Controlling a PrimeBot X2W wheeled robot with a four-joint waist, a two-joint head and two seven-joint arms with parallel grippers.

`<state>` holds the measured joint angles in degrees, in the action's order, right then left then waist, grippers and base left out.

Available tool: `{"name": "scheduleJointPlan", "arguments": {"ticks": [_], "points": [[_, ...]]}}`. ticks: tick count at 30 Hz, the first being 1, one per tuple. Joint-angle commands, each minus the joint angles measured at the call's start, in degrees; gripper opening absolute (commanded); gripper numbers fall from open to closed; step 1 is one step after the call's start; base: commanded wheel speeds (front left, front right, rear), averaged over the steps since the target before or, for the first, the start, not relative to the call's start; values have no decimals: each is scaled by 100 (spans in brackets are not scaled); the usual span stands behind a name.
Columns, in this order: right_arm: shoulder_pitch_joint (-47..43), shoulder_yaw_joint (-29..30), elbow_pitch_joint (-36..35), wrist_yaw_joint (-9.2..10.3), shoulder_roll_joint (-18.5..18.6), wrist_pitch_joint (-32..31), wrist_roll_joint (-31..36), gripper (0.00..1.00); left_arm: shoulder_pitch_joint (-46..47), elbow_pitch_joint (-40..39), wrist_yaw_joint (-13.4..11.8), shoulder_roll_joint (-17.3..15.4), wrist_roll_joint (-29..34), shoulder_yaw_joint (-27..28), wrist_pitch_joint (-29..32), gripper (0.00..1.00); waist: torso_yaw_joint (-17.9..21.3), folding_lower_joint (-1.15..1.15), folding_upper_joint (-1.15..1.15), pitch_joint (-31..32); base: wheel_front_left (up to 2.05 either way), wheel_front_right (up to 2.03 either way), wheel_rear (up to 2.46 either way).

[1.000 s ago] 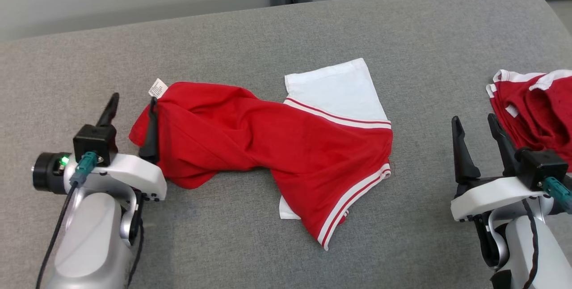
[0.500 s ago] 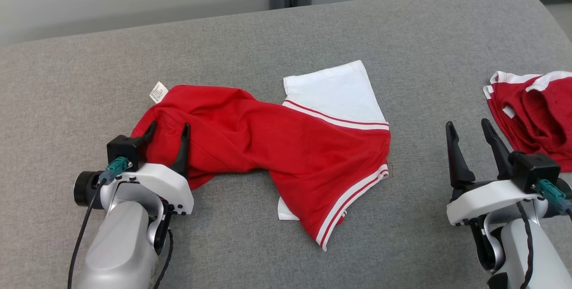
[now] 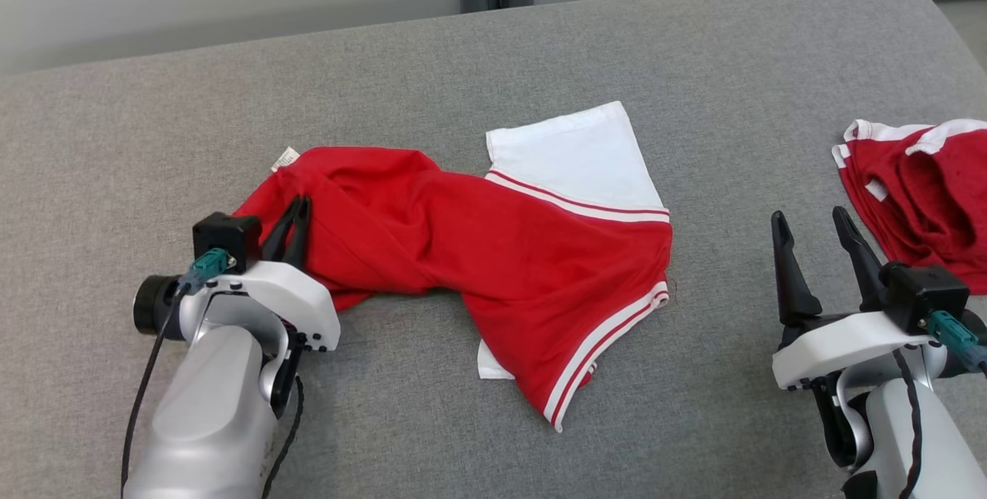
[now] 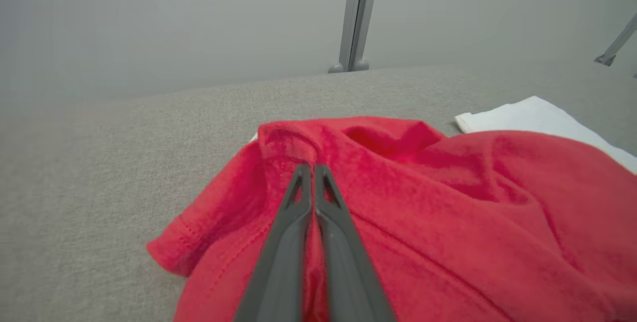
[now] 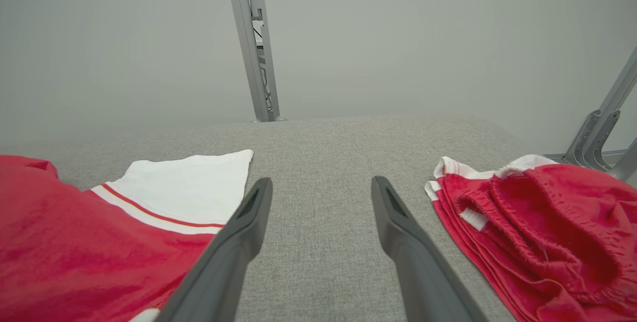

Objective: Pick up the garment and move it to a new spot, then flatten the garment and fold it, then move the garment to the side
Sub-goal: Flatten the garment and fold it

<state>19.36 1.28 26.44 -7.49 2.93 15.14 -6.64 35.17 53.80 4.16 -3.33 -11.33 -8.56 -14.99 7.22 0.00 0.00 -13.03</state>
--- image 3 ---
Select right teal plug camera cable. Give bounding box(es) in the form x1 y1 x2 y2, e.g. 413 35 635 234
925 310 987 373

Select red white t-shirt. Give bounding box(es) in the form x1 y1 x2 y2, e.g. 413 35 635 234
231 101 673 433

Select left teal plug camera cable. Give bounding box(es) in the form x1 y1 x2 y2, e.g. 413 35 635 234
120 248 232 499

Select right braided black cable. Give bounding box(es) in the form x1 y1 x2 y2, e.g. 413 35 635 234
891 349 925 499

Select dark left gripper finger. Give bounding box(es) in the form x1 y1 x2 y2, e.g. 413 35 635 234
281 197 312 268
262 196 301 262

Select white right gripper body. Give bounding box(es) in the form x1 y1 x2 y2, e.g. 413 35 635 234
773 311 934 470

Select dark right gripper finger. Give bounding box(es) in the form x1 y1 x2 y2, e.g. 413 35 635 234
832 206 888 312
771 211 824 328

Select teal plug camera cable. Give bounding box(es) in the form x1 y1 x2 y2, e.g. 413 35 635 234
120 248 232 499
925 310 987 373

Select red white shorts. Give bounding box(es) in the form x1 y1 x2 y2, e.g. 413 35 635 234
831 119 987 295

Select left braided black cable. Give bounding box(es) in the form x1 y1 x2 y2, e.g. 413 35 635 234
261 376 305 499

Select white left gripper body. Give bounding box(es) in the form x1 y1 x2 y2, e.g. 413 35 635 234
202 261 341 416

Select braided black cable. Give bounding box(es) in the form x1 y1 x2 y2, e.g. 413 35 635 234
891 349 925 499
261 376 305 499

